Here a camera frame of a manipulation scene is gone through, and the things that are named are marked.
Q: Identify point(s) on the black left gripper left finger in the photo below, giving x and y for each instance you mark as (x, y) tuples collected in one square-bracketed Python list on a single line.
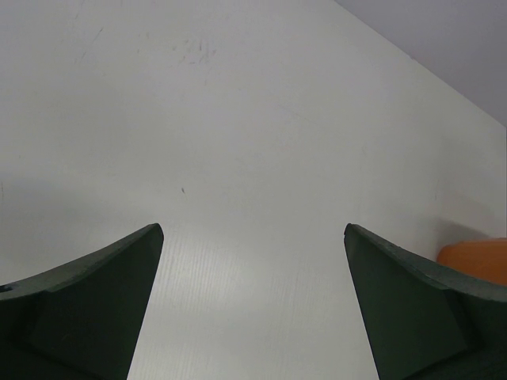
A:
[(82, 319)]

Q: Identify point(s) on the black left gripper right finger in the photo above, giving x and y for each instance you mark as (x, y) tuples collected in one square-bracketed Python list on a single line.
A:
[(425, 320)]

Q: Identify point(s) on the orange plastic laundry basket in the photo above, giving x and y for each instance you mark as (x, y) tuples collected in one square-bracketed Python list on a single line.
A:
[(482, 259)]

